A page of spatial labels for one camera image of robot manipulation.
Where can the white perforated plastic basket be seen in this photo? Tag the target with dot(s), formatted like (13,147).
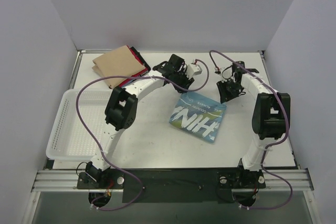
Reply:
(69,140)

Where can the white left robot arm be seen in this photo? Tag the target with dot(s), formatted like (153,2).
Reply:
(122,106)

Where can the black folded t shirt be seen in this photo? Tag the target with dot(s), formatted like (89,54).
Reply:
(141,73)

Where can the red folded t shirt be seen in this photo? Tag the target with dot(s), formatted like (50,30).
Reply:
(136,68)

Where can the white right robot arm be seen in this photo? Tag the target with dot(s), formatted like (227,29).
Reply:
(271,115)

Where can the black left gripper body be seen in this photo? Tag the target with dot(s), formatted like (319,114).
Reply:
(181,80)

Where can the beige folded t shirt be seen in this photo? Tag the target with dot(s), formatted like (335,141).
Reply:
(112,63)

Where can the aluminium front rail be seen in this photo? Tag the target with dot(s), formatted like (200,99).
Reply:
(55,181)

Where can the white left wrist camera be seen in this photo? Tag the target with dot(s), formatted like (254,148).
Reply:
(193,69)

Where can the light blue t shirt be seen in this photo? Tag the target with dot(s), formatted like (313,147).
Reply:
(198,115)

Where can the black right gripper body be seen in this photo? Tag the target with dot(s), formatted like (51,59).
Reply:
(229,87)

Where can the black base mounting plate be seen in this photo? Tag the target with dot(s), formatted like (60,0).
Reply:
(223,185)

